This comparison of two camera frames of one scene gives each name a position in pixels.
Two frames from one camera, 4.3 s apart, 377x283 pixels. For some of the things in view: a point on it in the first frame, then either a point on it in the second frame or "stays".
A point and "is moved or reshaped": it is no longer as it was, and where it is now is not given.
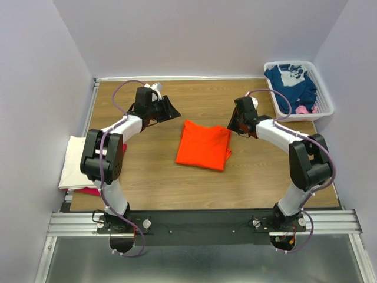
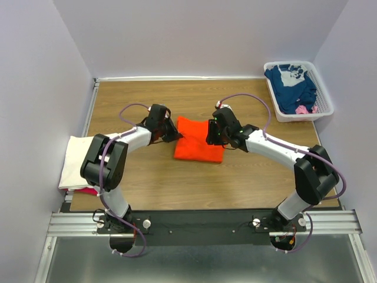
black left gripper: [164, 107] to [171, 131]
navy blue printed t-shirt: [292, 81] stays
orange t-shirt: [204, 147] is moved or reshaped
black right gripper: [236, 121] to [212, 132]
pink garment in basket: [302, 109] stays
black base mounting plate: [199, 227] stays
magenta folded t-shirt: [94, 191] stays
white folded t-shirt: [73, 177] stays
